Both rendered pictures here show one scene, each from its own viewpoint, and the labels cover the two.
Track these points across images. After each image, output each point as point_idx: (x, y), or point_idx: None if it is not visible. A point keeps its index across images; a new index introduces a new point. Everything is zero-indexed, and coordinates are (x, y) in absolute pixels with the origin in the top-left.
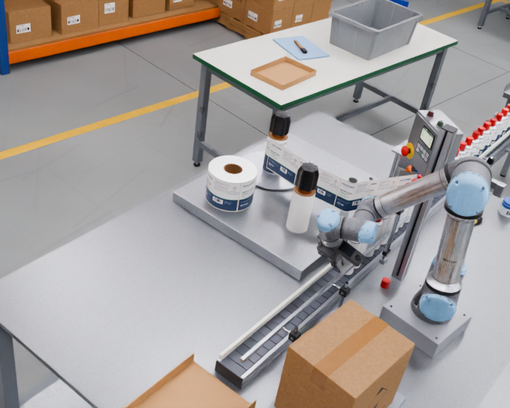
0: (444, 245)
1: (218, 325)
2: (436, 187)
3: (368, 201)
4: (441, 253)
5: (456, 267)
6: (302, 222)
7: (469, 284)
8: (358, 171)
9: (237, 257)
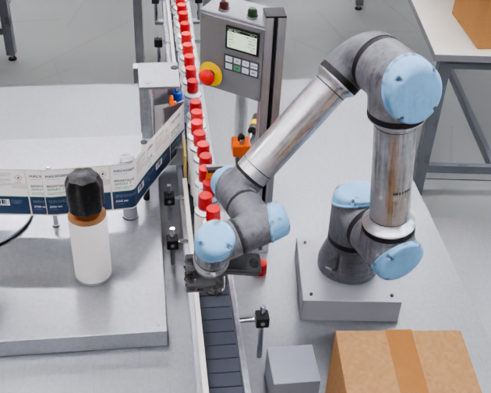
0: (391, 175)
1: None
2: (330, 103)
3: (234, 177)
4: (388, 189)
5: (410, 194)
6: (106, 260)
7: (329, 203)
8: (80, 141)
9: (54, 377)
